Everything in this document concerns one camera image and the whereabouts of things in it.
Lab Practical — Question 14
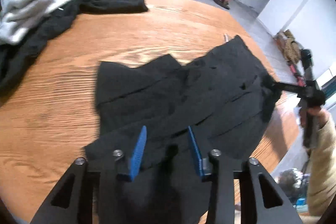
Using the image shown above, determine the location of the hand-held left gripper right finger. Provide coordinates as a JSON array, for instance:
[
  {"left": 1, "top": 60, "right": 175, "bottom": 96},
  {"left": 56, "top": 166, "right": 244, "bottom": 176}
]
[{"left": 187, "top": 126, "right": 302, "bottom": 224}]

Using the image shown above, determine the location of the black shirt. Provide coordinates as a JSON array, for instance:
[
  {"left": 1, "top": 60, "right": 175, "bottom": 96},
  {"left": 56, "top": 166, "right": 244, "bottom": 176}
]
[{"left": 84, "top": 35, "right": 283, "bottom": 224}]

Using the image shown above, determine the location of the dark floral patterned clothing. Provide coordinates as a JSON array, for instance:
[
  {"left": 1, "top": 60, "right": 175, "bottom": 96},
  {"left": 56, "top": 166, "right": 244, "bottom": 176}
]
[{"left": 278, "top": 168, "right": 312, "bottom": 212}]

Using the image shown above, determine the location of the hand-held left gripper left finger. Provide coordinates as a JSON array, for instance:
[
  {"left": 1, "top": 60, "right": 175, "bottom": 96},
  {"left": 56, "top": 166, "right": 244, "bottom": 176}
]
[{"left": 30, "top": 126, "right": 147, "bottom": 224}]

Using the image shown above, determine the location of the person's right hand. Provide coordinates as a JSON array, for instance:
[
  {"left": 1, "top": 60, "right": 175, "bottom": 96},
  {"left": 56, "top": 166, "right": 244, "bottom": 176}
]
[{"left": 299, "top": 106, "right": 330, "bottom": 131}]

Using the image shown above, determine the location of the black sweatshirt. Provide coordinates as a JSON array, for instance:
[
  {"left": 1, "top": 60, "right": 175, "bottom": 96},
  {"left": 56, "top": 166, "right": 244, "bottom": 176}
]
[{"left": 0, "top": 0, "right": 149, "bottom": 94}]

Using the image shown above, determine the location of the light grey sweater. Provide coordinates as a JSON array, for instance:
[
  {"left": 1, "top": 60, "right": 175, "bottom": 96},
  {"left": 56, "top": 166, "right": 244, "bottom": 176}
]
[{"left": 0, "top": 0, "right": 77, "bottom": 45}]

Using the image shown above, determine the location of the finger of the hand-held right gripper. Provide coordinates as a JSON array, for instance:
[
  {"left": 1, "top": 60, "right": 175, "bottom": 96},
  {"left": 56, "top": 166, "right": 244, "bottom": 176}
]
[{"left": 270, "top": 82, "right": 306, "bottom": 95}]

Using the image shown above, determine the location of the person's right forearm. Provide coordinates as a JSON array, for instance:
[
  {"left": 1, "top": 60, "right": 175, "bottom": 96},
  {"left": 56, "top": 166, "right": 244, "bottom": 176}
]
[{"left": 305, "top": 118, "right": 336, "bottom": 217}]

